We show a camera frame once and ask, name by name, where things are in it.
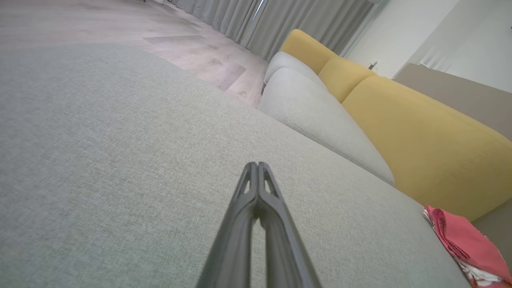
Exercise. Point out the large grey sofa seat cushion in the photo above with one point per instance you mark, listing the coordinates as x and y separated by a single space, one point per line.
120 160

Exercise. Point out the grey pleated curtain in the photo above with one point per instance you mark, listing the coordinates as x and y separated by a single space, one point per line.
224 14
312 24

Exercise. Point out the white slatted railing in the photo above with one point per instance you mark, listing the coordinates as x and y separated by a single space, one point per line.
434 59

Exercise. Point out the red shorts with white band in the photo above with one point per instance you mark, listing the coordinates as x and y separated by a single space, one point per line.
482 280

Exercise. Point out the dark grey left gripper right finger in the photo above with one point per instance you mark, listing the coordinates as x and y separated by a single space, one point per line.
284 256

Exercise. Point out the small yellow sofa backrest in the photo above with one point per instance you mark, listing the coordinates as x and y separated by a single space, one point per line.
344 76

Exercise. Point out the medium grey sofa seat cushion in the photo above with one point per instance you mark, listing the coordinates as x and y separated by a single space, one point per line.
320 120

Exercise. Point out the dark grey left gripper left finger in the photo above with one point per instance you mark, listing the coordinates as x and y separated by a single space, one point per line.
232 256

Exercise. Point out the red jersey with white sleeves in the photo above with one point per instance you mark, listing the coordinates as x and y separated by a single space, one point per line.
468 240

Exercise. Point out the beige partition panel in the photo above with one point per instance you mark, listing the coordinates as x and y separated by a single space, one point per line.
460 96

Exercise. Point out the large yellow sofa backrest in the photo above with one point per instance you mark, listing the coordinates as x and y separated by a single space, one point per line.
432 148

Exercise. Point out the yellow sofa armrest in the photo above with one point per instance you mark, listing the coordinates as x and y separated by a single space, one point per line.
306 48

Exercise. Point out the small grey sofa seat cushion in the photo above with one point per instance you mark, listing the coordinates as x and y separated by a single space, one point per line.
290 64

